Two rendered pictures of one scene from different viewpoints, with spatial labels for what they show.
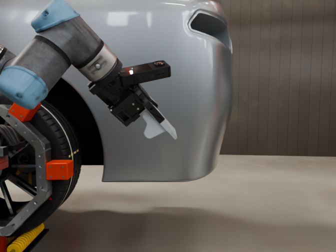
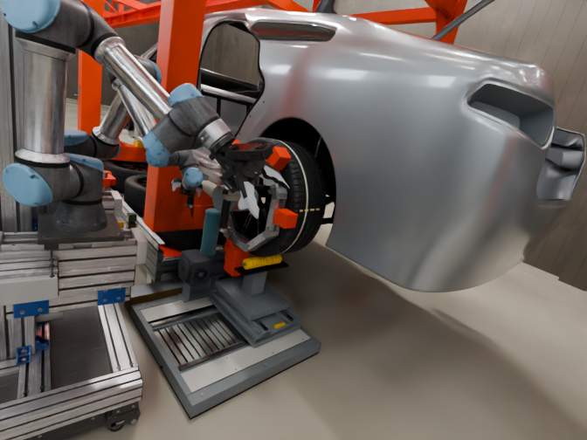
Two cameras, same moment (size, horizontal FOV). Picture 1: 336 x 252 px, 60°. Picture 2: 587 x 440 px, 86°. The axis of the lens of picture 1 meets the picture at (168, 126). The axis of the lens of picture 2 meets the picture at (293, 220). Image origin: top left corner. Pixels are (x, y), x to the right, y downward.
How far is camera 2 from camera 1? 0.62 m
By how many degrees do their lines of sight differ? 44
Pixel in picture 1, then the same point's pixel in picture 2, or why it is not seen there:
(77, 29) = (188, 108)
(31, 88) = (153, 146)
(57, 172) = (279, 219)
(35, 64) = (157, 130)
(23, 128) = not seen: hidden behind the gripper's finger
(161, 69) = (254, 151)
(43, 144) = (277, 192)
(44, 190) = (269, 230)
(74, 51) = (186, 125)
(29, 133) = not seen: hidden behind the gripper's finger
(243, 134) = not seen: outside the picture
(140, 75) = (238, 153)
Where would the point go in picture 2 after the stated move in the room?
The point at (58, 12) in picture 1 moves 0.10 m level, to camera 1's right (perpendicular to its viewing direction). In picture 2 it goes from (176, 95) to (195, 99)
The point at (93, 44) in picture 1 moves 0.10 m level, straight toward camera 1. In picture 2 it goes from (199, 121) to (162, 114)
